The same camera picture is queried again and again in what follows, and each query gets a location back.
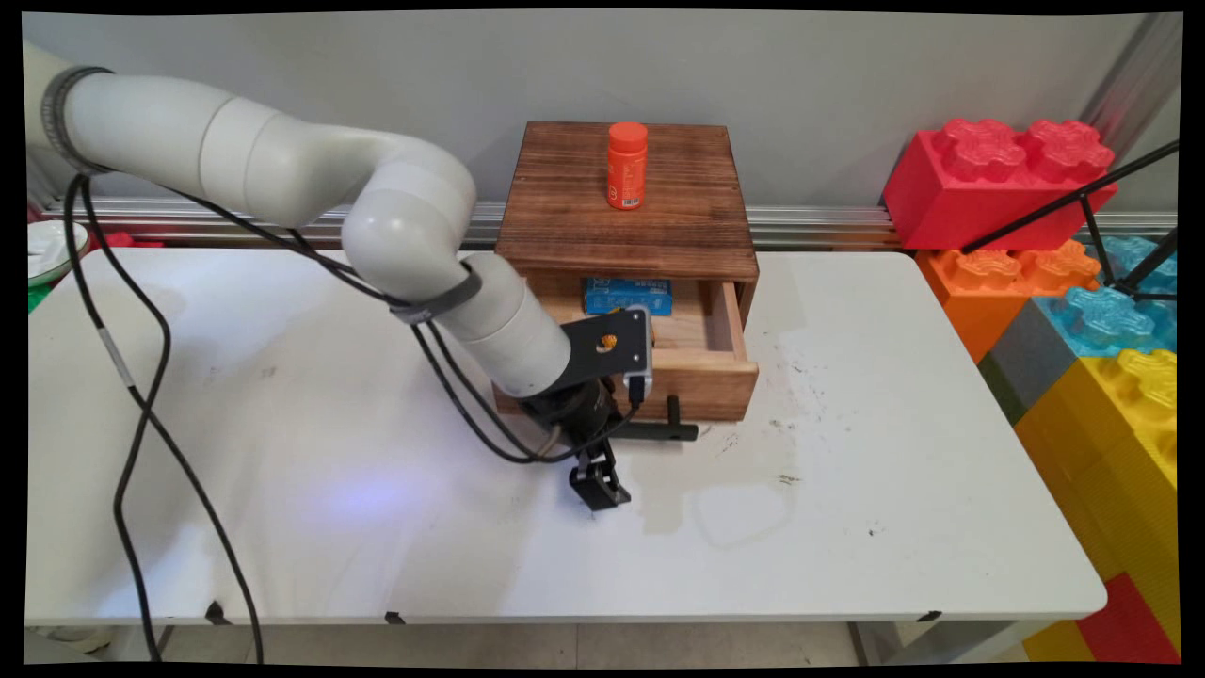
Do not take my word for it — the blue carton box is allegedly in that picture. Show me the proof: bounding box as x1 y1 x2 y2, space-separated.
584 277 674 317

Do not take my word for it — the aluminium wall rail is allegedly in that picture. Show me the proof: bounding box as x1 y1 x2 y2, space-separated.
42 196 1179 252

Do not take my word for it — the grey cable strap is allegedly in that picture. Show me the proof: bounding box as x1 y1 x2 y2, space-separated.
390 262 485 327

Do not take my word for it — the flat red toy brick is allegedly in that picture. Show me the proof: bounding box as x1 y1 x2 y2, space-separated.
1075 572 1181 664

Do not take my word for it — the plain black cable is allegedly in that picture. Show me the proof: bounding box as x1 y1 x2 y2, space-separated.
79 175 173 663

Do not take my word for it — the big yellow toy brick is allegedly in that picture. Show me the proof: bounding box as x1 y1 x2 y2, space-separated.
1014 348 1180 662

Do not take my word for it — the orange plastic bottle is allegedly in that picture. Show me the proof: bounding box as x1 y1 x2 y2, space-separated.
607 121 650 211

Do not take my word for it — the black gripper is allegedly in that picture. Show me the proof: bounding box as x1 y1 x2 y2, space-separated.
520 377 633 512

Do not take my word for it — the clear blue toy brick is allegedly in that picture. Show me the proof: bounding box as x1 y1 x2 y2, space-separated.
1034 235 1179 359

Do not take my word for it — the big red toy brick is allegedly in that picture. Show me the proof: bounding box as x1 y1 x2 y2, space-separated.
882 117 1120 253

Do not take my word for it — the upright aluminium profile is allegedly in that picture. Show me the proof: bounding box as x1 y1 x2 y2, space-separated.
1077 13 1183 163

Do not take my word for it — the big grey toy brick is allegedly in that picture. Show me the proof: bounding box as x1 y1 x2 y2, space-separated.
977 299 1080 427

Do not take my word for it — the white table leg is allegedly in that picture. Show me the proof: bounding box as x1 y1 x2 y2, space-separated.
847 620 1069 666

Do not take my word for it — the black tripod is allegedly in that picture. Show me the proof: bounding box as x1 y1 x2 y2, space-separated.
958 139 1181 303

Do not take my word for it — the big orange toy brick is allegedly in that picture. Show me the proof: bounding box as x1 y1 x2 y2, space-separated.
915 239 1103 364

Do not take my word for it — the dark wooden cabinet box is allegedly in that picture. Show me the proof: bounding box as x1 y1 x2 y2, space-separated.
494 121 761 327

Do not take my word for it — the black cable with grey mark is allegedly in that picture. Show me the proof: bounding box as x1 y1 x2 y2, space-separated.
62 179 266 665

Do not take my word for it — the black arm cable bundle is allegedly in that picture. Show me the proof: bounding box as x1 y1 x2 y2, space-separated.
174 188 651 465

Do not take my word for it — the white bowl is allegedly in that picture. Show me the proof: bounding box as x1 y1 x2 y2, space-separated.
27 220 91 287

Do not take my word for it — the wooden drawer with black handle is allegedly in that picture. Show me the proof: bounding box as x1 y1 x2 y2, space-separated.
492 276 761 444

